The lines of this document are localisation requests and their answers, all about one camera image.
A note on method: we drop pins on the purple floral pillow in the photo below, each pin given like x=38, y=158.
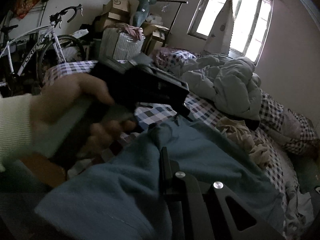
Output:
x=166, y=57

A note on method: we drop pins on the white curtain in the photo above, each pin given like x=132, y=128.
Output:
x=219, y=38

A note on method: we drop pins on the checkered bed sheet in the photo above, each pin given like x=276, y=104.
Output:
x=200, y=109

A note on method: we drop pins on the white wicker laundry basket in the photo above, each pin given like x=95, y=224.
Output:
x=119, y=45

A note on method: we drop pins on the window with white frame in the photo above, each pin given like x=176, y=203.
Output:
x=234, y=27

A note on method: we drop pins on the checkered patchwork pillow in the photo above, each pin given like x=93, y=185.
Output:
x=292, y=131

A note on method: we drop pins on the beige khaki garment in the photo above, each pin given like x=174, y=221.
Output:
x=239, y=133

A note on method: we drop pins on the teal blue sweater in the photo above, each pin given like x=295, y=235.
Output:
x=121, y=200

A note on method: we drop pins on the stacked cardboard boxes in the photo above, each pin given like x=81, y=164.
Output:
x=117, y=14

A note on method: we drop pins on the teal plush toy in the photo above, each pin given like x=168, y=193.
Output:
x=142, y=12

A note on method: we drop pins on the person's left hand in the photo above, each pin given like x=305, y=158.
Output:
x=48, y=108

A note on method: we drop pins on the pale green duvet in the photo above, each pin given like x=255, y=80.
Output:
x=231, y=84

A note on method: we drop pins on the white road bicycle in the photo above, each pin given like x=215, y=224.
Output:
x=52, y=46

